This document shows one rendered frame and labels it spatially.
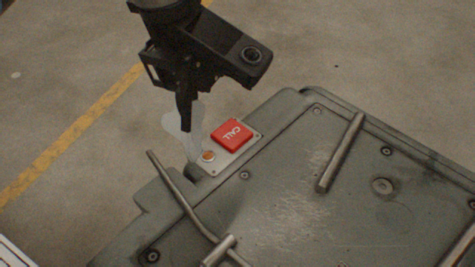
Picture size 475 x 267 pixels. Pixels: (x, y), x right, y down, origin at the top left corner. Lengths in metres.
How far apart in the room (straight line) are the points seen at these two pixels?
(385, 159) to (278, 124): 0.21
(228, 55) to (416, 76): 2.68
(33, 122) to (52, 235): 0.84
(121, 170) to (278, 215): 1.75
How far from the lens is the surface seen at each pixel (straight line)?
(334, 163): 0.71
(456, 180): 0.79
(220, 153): 0.73
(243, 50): 0.43
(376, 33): 3.37
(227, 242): 0.62
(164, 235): 0.65
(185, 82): 0.46
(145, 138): 2.46
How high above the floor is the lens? 1.83
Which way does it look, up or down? 50 degrees down
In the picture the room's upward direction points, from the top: straight up
